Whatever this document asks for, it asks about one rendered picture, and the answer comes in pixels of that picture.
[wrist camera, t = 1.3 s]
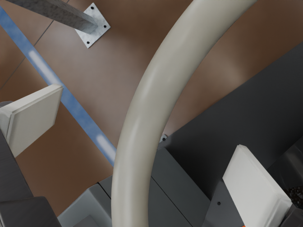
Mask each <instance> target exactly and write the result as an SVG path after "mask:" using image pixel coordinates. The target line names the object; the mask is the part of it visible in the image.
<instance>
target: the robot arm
mask: <svg viewBox="0 0 303 227"><path fill-rule="evenodd" d="M63 89H64V88H63V87H62V85H59V84H56V83H54V84H52V85H50V86H48V87H45V88H43V89H41V90H39V91H37V92H34V93H32V94H30V95H28V96H25V97H23V98H21V99H19V100H17V101H15V102H13V101H4V102H1V103H0V227H62V226H61V224H60V222H59V220H58V218H57V217H56V215H55V213H54V211H53V209H52V208H51V206H50V204H49V202H48V200H47V199H46V197H44V196H38V197H34V196H33V194H32V192H31V190H30V188H29V186H28V184H27V182H26V180H25V178H24V176H23V174H22V172H21V170H20V167H19V165H18V163H17V161H16V159H15V158H16V157H17V156H18V155H19V154H20V153H21V152H23V151H24V150H25V149H26V148H27V147H29V146H30V145H31V144H32V143H33V142H34V141H35V140H36V139H38V138H39V137H40V136H41V135H42V134H44V133H45V132H46V131H47V130H48V129H49V128H51V127H52V126H53V125H54V124H55V119H56V115H57V112H58V108H59V104H60V100H61V96H62V92H63ZM223 180H224V182H225V185H226V187H227V189H228V191H229V193H230V195H231V197H232V199H233V201H234V204H235V206H236V208H237V210H238V212H239V214H240V216H241V218H242V220H243V222H244V225H245V227H303V210H302V209H298V208H296V207H295V205H294V204H293V203H292V202H291V199H290V198H289V197H288V196H287V195H286V194H285V192H284V191H283V190H282V189H281V188H280V186H279V185H278V184H277V183H276V182H275V180H274V179H273V178H272V177H271V175H270V174H269V173H268V172H267V171H266V169H265V168H264V167H263V166H262V165H261V164H260V162H259V161H258V160H257V159H256V158H255V156H254V155H253V154H252V153H251V151H250V150H249V149H248V148H247V147H246V146H243V145H237V147H236V149H235V151H234V154H233V156H232V158H231V160H230V163H229V165H228V167H227V169H226V171H225V173H224V175H223Z"/></svg>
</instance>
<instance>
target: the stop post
mask: <svg viewBox="0 0 303 227"><path fill-rule="evenodd" d="M6 1H8V2H11V3H13V4H16V5H18V6H21V7H23V8H26V9H28V10H30V11H33V12H35V13H38V14H40V15H43V16H45V17H48V18H50V19H53V20H55V21H57V22H60V23H62V24H65V25H67V26H70V27H72V28H74V29H75V30H76V32H77V33H78V35H79V36H80V37H81V39H82V41H83V42H84V44H85V45H86V47H87V48H88V49H89V48H90V47H91V46H92V45H93V44H94V43H95V42H96V41H97V40H98V39H99V38H100V37H101V36H103V35H104V34H105V33H106V32H107V31H108V30H109V29H110V28H111V27H110V25H109V24H108V22H107V21H106V19H105V18H104V17H103V15H102V14H101V12H100V11H99V9H98V8H97V7H96V5H95V4H94V3H92V4H91V5H90V6H89V7H88V8H87V9H86V10H85V11H84V12H82V11H80V10H78V9H76V8H74V7H73V6H71V5H69V4H67V3H65V2H63V1H61V0H6Z"/></svg>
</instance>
